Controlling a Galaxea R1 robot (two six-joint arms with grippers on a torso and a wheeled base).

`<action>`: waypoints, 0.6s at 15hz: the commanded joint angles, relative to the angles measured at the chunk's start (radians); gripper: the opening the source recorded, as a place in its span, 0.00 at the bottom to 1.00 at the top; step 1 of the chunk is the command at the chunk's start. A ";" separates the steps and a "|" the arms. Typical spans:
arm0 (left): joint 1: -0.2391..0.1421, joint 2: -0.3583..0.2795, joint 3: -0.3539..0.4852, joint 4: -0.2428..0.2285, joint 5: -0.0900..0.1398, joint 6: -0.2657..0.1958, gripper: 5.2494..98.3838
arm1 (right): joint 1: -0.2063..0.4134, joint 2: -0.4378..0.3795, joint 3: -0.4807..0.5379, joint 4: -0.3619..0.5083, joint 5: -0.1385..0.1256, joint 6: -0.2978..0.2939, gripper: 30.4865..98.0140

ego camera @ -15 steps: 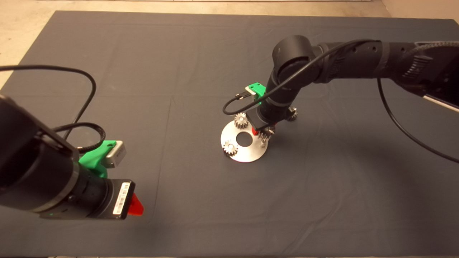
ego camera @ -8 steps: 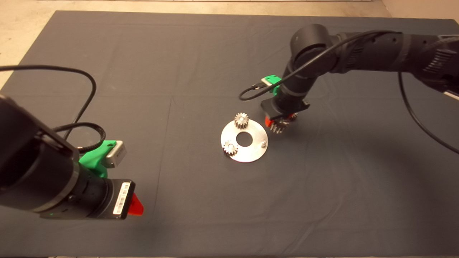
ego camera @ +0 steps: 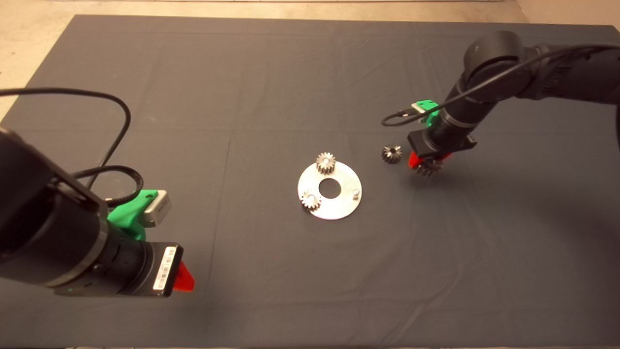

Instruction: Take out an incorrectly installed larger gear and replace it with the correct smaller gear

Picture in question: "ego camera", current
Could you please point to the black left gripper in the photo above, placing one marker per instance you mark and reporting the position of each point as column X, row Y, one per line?
column 162, row 269

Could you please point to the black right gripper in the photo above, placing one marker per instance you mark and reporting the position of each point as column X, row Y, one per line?
column 441, row 143

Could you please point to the large steel gear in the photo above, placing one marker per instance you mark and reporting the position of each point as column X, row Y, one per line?
column 428, row 168

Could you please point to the small steel gear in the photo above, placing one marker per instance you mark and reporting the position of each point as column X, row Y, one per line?
column 391, row 154
column 326, row 165
column 310, row 199

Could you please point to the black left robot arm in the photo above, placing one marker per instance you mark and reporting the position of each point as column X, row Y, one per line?
column 48, row 232

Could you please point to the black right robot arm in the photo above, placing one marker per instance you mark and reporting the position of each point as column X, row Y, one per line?
column 494, row 53

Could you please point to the round metal plate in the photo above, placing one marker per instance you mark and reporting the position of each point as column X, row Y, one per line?
column 329, row 209

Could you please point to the dark grey table cloth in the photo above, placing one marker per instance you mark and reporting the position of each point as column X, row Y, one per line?
column 290, row 72

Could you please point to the green right camera mount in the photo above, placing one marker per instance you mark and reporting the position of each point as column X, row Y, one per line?
column 430, row 109

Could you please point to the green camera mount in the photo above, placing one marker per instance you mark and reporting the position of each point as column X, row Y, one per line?
column 126, row 215
column 430, row 109

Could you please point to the white right camera box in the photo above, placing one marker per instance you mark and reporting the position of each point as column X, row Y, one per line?
column 417, row 109

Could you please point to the grey left camera box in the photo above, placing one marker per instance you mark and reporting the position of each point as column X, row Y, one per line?
column 159, row 207

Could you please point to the green left camera mount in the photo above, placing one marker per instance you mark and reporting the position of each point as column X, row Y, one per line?
column 126, row 215

